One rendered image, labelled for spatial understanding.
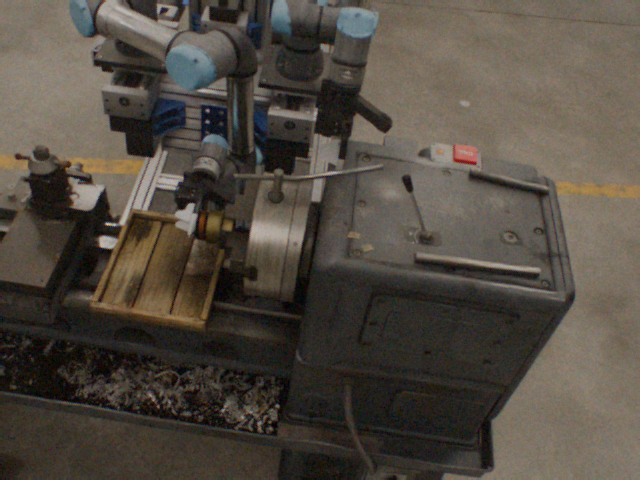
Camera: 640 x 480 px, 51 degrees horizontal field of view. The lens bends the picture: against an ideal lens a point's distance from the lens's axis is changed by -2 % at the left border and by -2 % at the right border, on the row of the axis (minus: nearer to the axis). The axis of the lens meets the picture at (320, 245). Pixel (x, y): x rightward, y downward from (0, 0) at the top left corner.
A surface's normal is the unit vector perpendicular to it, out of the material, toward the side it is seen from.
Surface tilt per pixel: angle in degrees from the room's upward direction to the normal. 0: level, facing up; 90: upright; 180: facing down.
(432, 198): 0
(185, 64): 89
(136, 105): 90
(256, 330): 0
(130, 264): 0
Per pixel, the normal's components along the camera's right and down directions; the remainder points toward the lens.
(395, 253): 0.12, -0.66
